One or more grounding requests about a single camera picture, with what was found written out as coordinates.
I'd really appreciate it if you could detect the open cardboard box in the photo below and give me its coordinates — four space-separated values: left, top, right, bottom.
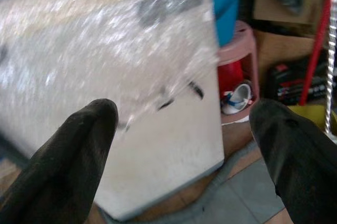
252 0 330 29

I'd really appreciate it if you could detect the yellow plastic tub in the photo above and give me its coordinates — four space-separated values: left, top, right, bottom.
289 103 337 138

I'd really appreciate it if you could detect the clear bubble wrap sheet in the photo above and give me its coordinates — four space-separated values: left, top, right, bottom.
0 0 220 131

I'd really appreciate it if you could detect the pink plastic stool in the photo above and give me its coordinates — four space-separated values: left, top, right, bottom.
217 20 261 124

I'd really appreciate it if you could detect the white twisted rope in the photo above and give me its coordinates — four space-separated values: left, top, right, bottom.
323 4 337 135

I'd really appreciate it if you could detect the blue plastic bucket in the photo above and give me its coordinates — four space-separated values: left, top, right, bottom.
212 0 246 47

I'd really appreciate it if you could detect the black box with red print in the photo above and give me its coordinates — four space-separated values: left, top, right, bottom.
266 59 337 106

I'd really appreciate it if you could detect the white top-load washing machine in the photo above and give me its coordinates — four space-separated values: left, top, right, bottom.
0 0 226 221

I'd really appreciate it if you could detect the red broom handle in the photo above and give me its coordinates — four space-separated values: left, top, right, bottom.
299 0 335 106

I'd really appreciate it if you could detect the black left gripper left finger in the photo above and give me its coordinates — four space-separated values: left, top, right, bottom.
0 99 119 224

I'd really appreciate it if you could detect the red plastic container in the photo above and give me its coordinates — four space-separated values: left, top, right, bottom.
217 59 246 96

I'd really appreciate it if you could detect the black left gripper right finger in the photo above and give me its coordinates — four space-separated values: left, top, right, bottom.
249 99 337 224

